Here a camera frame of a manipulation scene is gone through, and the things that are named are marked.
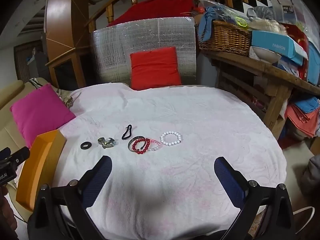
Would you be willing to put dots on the red gift packaging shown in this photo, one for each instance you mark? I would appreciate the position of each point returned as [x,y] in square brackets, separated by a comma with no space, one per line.
[297,37]

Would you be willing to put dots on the orange cardboard box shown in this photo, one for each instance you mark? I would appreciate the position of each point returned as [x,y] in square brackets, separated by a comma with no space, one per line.
[37,160]

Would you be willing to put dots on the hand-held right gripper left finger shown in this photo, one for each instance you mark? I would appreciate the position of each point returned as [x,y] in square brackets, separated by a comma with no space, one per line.
[98,180]

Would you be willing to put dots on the light blue shoe box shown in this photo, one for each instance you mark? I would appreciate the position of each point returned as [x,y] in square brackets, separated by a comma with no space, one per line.
[277,43]

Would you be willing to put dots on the wooden chair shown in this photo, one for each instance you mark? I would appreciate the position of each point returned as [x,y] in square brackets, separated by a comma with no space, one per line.
[65,20]

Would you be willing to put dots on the stack of folded cloths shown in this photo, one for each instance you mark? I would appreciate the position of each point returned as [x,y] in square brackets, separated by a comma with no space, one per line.
[300,115]

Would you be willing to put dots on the red blanket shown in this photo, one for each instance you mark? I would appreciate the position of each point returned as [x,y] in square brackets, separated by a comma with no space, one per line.
[160,7]

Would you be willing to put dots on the clear plastic box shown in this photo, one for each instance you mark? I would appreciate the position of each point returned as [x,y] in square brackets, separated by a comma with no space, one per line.
[285,8]

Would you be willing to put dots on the silver bangle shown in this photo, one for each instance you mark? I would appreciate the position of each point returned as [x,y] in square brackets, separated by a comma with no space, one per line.
[129,145]

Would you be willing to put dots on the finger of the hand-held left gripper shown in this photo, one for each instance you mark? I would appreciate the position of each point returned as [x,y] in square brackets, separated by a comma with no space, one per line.
[17,155]

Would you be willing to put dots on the blue cloth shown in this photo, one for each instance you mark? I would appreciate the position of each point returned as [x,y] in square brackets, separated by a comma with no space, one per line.
[208,22]

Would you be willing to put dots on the silver foil insulation mat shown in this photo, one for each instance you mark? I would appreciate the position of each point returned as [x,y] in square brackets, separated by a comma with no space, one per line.
[112,47]

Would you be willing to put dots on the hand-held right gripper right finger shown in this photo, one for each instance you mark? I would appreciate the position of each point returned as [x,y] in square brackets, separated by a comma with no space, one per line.
[228,180]

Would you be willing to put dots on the brown patterned cloth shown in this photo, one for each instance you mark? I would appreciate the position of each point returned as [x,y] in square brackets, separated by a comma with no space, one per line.
[68,101]

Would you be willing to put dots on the wooden table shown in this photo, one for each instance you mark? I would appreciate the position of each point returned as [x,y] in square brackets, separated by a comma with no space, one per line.
[277,90]

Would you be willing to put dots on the wicker basket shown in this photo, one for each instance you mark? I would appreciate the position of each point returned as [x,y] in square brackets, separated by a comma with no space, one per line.
[225,38]

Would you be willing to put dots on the white bowl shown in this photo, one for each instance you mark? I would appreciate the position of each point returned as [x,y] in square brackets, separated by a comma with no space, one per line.
[265,55]

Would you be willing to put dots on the striped cloth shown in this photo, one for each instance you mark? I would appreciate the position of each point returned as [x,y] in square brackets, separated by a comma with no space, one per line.
[35,82]

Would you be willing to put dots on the grey plastic bag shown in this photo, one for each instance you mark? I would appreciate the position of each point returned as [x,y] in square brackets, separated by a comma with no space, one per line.
[261,12]

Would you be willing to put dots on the red pillow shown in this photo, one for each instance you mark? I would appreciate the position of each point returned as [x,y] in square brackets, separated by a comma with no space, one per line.
[155,68]

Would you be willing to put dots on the pink pillow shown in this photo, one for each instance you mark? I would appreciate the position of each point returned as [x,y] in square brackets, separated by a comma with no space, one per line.
[40,112]

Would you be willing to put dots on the beige sofa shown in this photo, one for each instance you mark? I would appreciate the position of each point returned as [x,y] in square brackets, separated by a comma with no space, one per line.
[15,90]

